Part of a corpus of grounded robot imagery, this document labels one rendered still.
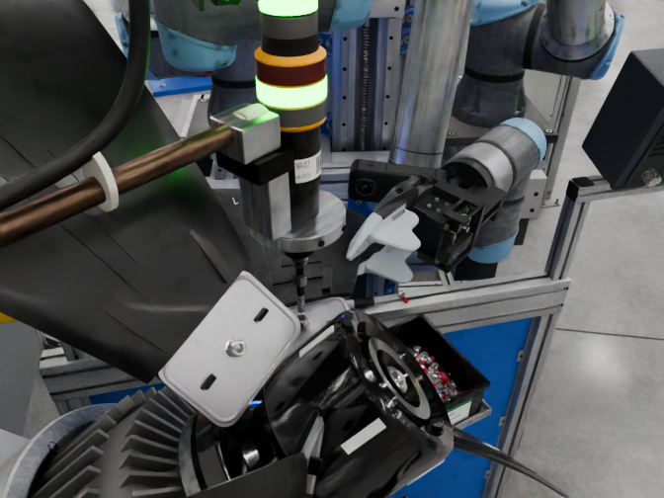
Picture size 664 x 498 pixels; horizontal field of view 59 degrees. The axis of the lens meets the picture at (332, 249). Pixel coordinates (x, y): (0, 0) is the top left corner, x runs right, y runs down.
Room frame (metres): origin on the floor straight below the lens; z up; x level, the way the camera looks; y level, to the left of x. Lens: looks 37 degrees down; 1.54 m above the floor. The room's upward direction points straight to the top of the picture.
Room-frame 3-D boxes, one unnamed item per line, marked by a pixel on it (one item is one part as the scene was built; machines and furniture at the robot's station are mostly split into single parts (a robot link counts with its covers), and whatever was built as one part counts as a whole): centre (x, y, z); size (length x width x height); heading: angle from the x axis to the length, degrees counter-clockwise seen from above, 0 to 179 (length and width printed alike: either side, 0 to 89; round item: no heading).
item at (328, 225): (0.34, 0.03, 1.34); 0.09 x 0.07 x 0.10; 138
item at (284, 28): (0.35, 0.02, 1.44); 0.03 x 0.03 x 0.01
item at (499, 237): (0.69, -0.21, 1.08); 0.11 x 0.08 x 0.11; 61
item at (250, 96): (1.11, 0.17, 1.09); 0.15 x 0.15 x 0.10
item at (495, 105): (1.14, -0.32, 1.09); 0.15 x 0.15 x 0.10
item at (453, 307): (0.73, 0.01, 0.82); 0.90 x 0.04 x 0.08; 103
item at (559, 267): (0.83, -0.41, 0.96); 0.03 x 0.03 x 0.20; 13
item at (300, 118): (0.35, 0.02, 1.39); 0.04 x 0.04 x 0.01
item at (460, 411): (0.58, -0.09, 0.85); 0.22 x 0.17 x 0.07; 119
